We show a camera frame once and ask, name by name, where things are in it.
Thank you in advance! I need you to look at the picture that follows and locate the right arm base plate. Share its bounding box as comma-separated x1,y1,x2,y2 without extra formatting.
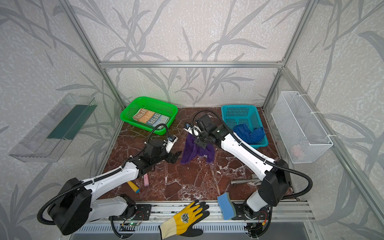
231,203,271,222

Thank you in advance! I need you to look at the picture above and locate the blue sponge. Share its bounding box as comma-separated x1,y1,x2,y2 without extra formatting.
218,193,237,220

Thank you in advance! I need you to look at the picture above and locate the yellow toy shovel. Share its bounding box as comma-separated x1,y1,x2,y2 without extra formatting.
127,181,140,194

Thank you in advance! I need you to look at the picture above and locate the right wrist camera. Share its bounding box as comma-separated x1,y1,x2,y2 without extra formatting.
184,123,201,138

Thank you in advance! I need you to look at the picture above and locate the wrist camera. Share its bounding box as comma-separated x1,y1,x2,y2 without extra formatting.
166,135,178,153
184,123,201,138

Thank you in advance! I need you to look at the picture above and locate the rabbit print towel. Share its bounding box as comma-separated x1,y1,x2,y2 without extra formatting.
133,108,170,127

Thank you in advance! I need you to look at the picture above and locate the white wire basket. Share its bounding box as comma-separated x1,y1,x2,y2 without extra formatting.
272,91,333,164

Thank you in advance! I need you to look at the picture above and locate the green plastic basket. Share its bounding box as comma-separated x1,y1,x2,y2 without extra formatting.
120,97,178,132

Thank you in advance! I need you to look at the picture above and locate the teal plastic basket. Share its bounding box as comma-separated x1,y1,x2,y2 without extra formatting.
221,105,269,149

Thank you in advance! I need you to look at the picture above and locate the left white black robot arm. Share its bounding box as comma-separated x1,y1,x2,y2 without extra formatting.
37,134,181,236

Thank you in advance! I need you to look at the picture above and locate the purple towel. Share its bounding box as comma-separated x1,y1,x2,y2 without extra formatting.
181,134,215,164

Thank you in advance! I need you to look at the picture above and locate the yellow black work glove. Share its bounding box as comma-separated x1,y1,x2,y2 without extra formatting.
159,200,210,240

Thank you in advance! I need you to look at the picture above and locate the clear wall shelf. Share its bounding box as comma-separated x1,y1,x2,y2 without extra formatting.
9,94,97,163

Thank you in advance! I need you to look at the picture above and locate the green circuit board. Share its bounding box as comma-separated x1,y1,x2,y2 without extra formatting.
119,222,141,233

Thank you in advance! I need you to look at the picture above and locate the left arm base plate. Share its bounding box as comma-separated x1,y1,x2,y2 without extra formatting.
109,204,152,221

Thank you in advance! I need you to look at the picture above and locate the purple pink toy rake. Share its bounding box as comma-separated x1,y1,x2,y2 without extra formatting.
143,174,150,187

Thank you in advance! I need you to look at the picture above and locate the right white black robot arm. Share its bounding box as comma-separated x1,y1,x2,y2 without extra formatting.
184,110,313,212

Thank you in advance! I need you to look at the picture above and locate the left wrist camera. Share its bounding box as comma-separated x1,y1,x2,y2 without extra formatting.
166,135,178,153

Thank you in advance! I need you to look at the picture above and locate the blue towel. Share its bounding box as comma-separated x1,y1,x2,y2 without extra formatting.
233,124,266,145

